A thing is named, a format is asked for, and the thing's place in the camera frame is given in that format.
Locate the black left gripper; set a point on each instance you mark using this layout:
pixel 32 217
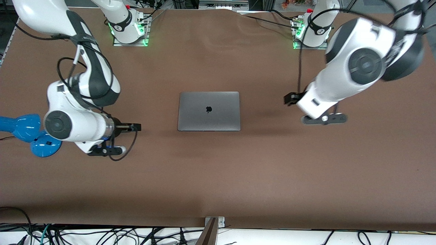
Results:
pixel 290 98

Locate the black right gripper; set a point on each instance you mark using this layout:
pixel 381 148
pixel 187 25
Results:
pixel 118 127

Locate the grey laptop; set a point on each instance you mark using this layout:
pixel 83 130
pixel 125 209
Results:
pixel 208 110

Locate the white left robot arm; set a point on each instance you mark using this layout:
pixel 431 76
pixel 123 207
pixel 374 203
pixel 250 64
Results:
pixel 340 85

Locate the blue desk lamp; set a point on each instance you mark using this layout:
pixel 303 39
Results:
pixel 24 126

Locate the aluminium equipment rack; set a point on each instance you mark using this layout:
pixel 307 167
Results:
pixel 223 4

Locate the grey metal beam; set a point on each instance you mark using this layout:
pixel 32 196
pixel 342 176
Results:
pixel 208 234

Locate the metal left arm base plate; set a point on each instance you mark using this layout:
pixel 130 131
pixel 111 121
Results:
pixel 298 37

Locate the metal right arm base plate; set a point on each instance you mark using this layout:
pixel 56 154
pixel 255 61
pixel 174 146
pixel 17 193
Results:
pixel 144 34

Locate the metal table edge bracket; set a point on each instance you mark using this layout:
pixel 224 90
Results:
pixel 220 222

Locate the aluminium table side rail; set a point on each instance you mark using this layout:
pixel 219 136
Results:
pixel 8 44

